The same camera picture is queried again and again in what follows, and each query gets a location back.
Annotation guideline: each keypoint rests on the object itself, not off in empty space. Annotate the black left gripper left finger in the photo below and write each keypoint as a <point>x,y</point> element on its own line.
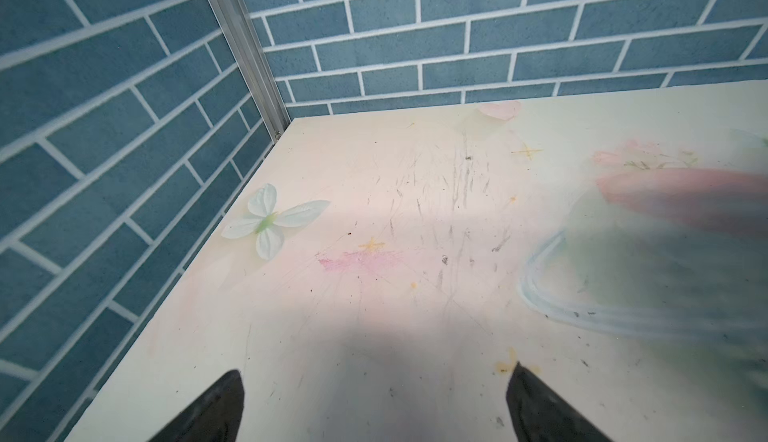
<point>213,416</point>

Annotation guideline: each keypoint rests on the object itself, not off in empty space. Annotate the left rear aluminium corner post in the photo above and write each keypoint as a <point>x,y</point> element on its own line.
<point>242,39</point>

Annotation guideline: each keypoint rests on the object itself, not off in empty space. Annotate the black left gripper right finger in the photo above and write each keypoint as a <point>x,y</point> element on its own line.
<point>538,413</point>

